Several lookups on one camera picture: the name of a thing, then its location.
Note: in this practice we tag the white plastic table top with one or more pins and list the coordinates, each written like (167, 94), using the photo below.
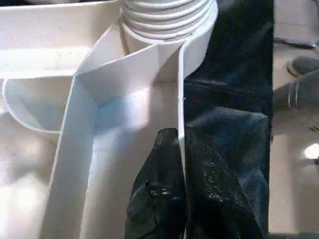
(74, 124)

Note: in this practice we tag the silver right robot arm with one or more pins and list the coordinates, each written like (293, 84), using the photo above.
(301, 94)

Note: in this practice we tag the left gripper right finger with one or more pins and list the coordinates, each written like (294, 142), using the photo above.
(229, 174)

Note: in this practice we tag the white plastic table leg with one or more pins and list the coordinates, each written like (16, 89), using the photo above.
(169, 20)

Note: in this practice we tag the black stand leg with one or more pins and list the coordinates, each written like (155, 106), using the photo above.
(296, 43)

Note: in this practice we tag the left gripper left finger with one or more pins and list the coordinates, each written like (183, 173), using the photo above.
(159, 186)

